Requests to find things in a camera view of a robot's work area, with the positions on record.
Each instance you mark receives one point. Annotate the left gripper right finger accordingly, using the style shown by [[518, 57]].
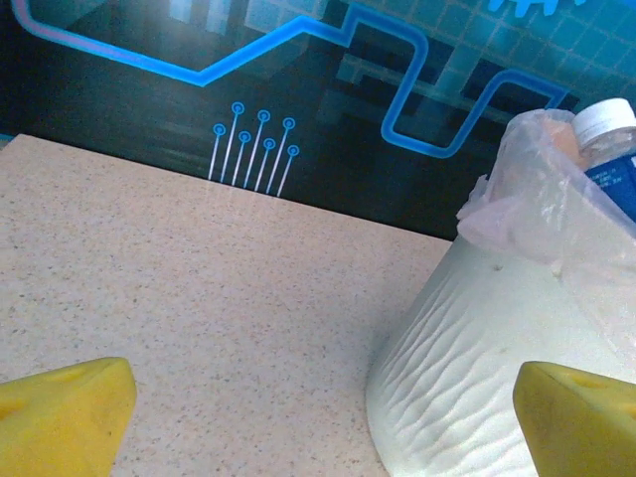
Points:
[[581, 427]]

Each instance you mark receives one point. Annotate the water bottle dark blue label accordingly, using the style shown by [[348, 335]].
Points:
[[603, 121]]

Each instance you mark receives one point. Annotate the white textured bin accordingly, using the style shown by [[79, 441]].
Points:
[[472, 348]]

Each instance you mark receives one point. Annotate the clear plastic bin liner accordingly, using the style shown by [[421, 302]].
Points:
[[536, 208]]

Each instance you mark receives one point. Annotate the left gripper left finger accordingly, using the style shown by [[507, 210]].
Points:
[[59, 422]]

